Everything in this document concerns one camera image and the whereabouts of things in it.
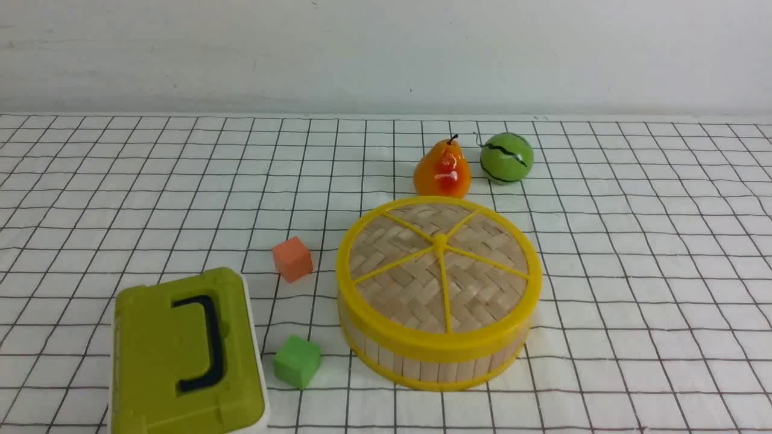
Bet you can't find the orange toy pear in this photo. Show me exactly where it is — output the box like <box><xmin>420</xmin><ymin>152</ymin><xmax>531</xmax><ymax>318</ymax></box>
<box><xmin>413</xmin><ymin>134</ymin><xmax>472</xmax><ymax>200</ymax></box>

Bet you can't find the green lunch box with handle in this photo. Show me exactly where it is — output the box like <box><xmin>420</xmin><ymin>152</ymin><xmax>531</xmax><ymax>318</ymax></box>
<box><xmin>108</xmin><ymin>267</ymin><xmax>270</xmax><ymax>433</ymax></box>

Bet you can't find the green toy watermelon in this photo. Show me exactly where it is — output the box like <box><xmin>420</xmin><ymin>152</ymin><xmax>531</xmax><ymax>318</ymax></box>
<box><xmin>479</xmin><ymin>132</ymin><xmax>533</xmax><ymax>184</ymax></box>

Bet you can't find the yellow woven bamboo steamer lid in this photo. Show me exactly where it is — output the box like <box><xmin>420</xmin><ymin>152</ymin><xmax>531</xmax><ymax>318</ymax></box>
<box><xmin>336</xmin><ymin>196</ymin><xmax>543</xmax><ymax>363</ymax></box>

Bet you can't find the orange foam cube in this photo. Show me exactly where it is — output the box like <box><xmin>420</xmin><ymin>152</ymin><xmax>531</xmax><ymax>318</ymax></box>
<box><xmin>272</xmin><ymin>236</ymin><xmax>312</xmax><ymax>283</ymax></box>

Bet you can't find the white checkered tablecloth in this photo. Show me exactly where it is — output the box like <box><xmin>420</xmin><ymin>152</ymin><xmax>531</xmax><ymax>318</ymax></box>
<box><xmin>1</xmin><ymin>112</ymin><xmax>771</xmax><ymax>433</ymax></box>

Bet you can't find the bamboo steamer basket yellow rim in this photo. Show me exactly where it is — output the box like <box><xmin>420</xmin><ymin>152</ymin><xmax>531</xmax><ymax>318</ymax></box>
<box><xmin>337</xmin><ymin>303</ymin><xmax>531</xmax><ymax>392</ymax></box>

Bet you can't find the green foam cube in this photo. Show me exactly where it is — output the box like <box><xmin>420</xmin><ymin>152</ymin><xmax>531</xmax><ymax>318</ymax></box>
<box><xmin>273</xmin><ymin>335</ymin><xmax>321</xmax><ymax>390</ymax></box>

